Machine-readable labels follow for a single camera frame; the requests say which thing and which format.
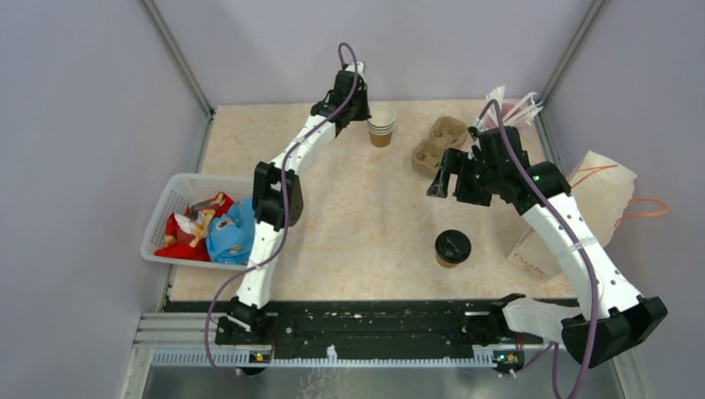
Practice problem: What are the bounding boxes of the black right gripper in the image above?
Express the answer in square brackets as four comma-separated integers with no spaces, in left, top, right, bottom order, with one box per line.
[427,147,501,207]

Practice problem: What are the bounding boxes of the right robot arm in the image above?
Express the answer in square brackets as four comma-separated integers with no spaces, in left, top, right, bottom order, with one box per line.
[426,127,668,368]

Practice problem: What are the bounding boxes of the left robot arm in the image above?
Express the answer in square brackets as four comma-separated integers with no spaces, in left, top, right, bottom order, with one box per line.
[227,62,370,344]

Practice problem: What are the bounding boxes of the stack of paper cups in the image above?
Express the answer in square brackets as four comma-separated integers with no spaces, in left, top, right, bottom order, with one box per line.
[367,104,397,148]

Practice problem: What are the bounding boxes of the brown pulp cup carrier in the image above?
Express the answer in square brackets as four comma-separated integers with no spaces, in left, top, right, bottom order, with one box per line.
[411,116,469,178]

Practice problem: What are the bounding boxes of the pink straw holder cup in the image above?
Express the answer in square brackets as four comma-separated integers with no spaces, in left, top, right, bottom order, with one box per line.
[483,103,524,130]

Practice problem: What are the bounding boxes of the blue snack bag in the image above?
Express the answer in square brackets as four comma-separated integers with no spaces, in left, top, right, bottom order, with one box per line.
[205,199,255,265]

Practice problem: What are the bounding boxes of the white plastic basket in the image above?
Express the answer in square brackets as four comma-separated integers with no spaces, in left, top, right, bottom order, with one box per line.
[141,173,253,271]

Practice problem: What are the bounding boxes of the red snack bag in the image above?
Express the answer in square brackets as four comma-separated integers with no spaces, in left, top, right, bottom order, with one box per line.
[155,191,234,262]

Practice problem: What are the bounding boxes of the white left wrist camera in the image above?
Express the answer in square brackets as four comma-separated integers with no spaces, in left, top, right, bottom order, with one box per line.
[345,61,366,76]

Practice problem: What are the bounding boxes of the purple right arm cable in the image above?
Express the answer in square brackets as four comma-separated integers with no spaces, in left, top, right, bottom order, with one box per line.
[476,99,599,399]

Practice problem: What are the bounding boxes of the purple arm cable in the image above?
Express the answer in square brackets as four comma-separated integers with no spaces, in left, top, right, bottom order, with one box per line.
[476,99,599,399]
[204,42,360,382]

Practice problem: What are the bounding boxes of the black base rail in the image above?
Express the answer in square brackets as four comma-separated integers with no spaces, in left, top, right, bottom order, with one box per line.
[165,298,599,365]

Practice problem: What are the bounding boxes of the paper takeout bag orange handles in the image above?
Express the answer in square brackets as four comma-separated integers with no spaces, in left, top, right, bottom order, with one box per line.
[507,151,670,280]

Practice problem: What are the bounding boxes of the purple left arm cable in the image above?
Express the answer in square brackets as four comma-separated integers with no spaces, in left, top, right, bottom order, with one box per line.
[204,42,360,382]

